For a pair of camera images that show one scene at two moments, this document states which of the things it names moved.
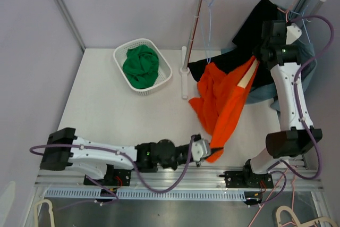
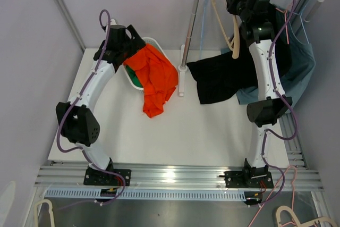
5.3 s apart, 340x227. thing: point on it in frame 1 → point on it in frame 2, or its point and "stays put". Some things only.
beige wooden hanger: [243, 82] → [235, 46]
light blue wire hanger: [208, 57] → [204, 19]
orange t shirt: [220, 96] → [158, 76]
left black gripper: [214, 149] → [135, 47]
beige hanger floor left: [37, 207] stays put
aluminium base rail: [289, 178] stays put
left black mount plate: [112, 177] stays put
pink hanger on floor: [294, 166] stays put
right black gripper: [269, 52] → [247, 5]
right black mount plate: [247, 178] stays put
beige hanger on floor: [296, 221] stays put
